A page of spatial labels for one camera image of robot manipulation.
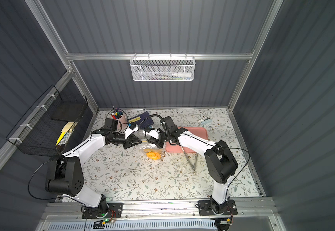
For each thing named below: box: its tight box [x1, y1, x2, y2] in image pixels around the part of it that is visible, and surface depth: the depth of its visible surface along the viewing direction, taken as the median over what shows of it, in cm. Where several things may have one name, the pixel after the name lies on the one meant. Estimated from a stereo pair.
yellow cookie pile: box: [146, 151, 162, 161], surface depth 93 cm
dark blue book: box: [128, 111, 155, 129], surface depth 114 cm
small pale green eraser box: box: [198, 116, 212, 126], surface depth 113 cm
